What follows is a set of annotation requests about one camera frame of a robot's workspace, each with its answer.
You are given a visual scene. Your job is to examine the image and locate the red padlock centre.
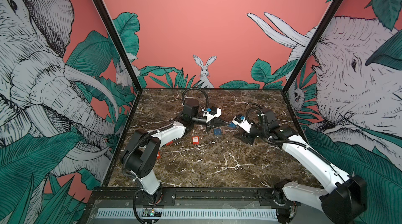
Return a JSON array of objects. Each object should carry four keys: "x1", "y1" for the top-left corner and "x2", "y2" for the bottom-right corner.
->
[{"x1": 192, "y1": 136, "x2": 200, "y2": 145}]

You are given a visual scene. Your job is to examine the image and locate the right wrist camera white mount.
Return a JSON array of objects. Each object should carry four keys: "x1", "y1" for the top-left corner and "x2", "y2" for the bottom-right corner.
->
[{"x1": 232, "y1": 114, "x2": 252, "y2": 133}]

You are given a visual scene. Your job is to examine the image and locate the right black corrugated cable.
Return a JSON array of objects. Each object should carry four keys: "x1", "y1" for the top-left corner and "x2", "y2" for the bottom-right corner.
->
[{"x1": 244, "y1": 102, "x2": 264, "y2": 127}]

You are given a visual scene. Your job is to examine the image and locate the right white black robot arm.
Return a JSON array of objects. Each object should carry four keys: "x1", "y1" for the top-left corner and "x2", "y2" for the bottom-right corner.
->
[{"x1": 233, "y1": 121, "x2": 367, "y2": 224}]

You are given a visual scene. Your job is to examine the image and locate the red padlock open shackle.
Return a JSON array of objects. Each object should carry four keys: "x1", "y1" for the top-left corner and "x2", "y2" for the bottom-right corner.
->
[{"x1": 165, "y1": 137, "x2": 183, "y2": 146}]

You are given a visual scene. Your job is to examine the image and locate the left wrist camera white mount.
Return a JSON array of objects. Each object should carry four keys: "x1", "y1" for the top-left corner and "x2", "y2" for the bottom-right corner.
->
[{"x1": 203, "y1": 106, "x2": 222, "y2": 123}]

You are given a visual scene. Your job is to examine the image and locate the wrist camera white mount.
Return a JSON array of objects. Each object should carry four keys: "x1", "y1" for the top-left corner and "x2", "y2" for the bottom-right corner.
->
[
  {"x1": 203, "y1": 106, "x2": 222, "y2": 123},
  {"x1": 232, "y1": 114, "x2": 252, "y2": 133}
]

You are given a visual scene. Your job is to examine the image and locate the blue padlock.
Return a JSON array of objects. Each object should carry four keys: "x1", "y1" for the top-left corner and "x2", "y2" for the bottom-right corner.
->
[
  {"x1": 228, "y1": 122, "x2": 237, "y2": 129},
  {"x1": 214, "y1": 128, "x2": 223, "y2": 136}
]

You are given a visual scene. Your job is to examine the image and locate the black frame post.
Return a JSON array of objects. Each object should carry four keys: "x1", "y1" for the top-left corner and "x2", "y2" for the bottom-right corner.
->
[
  {"x1": 282, "y1": 0, "x2": 359, "y2": 93},
  {"x1": 92, "y1": 0, "x2": 142, "y2": 92}
]

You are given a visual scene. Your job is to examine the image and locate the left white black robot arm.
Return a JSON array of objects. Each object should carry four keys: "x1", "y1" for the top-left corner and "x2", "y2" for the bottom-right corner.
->
[{"x1": 121, "y1": 116, "x2": 228, "y2": 205}]

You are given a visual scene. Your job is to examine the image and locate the white slotted cable duct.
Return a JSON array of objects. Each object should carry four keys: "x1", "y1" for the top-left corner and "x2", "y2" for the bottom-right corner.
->
[{"x1": 95, "y1": 208, "x2": 277, "y2": 221}]

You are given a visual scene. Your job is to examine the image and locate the black corrugated cable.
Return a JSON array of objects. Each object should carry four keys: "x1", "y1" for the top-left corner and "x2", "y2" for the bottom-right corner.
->
[
  {"x1": 244, "y1": 102, "x2": 264, "y2": 127},
  {"x1": 181, "y1": 87, "x2": 209, "y2": 112}
]

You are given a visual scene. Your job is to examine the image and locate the left black frame post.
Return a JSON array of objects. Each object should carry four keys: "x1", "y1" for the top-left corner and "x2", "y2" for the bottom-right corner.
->
[{"x1": 92, "y1": 0, "x2": 142, "y2": 92}]

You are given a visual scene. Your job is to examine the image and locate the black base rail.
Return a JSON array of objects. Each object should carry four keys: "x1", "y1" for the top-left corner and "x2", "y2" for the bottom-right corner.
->
[{"x1": 89, "y1": 187, "x2": 301, "y2": 208}]

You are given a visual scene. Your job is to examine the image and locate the left black corrugated cable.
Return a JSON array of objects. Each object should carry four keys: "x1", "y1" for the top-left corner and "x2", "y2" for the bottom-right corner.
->
[{"x1": 181, "y1": 87, "x2": 209, "y2": 112}]

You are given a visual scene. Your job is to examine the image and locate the right black frame post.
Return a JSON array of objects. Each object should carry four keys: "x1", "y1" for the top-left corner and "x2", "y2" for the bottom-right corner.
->
[{"x1": 282, "y1": 0, "x2": 359, "y2": 93}]

